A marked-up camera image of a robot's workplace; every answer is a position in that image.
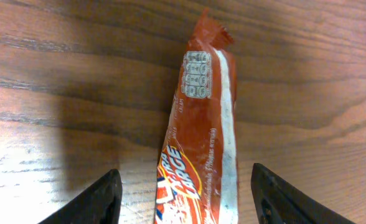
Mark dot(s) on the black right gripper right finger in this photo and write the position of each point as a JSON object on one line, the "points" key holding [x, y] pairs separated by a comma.
{"points": [[279, 202]]}

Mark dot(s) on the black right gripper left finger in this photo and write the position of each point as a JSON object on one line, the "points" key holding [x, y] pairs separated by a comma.
{"points": [[100, 203]]}

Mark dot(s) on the red-brown snack bar wrapper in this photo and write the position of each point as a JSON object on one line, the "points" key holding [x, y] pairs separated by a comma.
{"points": [[197, 177]]}

